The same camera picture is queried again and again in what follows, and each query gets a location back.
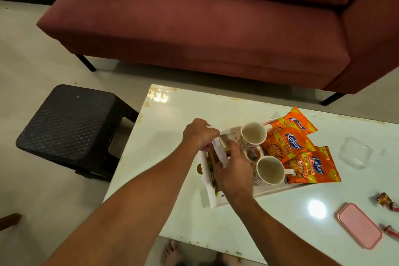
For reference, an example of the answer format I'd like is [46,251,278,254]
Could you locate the orange snack packet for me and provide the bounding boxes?
[284,145,342,185]
[261,127,317,163]
[269,106,318,135]

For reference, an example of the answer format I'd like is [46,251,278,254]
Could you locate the person's right foot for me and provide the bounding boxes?
[217,251,242,266]

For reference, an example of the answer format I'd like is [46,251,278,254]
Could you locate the white floral mug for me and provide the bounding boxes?
[236,121,273,153]
[253,155,295,186]

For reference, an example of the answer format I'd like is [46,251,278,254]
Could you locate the person's right forearm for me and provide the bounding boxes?
[229,187,343,266]

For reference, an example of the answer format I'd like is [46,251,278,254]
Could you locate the white paper napkins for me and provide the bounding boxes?
[205,125,230,169]

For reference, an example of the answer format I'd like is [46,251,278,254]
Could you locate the person's right hand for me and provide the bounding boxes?
[213,139,255,201]

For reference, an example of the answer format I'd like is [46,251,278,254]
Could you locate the person's left hand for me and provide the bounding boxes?
[182,118,220,153]

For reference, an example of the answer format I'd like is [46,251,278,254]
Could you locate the person's foot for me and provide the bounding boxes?
[161,239,183,266]
[217,251,242,266]

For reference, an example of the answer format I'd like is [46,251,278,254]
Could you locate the person's left forearm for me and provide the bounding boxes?
[43,143,203,266]

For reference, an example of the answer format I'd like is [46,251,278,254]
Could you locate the pink container lid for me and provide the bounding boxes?
[336,202,383,250]

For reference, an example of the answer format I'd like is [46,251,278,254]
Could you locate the person's left foot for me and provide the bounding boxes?
[161,239,183,266]

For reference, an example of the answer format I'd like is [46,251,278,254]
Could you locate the brown candy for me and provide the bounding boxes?
[376,192,393,208]

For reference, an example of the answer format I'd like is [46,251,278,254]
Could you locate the black woven stool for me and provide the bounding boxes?
[15,84,139,182]

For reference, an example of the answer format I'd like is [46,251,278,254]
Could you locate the clear plastic container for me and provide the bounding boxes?
[338,137,374,170]

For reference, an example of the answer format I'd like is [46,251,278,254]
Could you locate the white printed tray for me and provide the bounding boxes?
[196,118,308,209]

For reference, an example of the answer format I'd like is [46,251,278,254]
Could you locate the red fabric sofa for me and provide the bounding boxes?
[36,0,399,106]

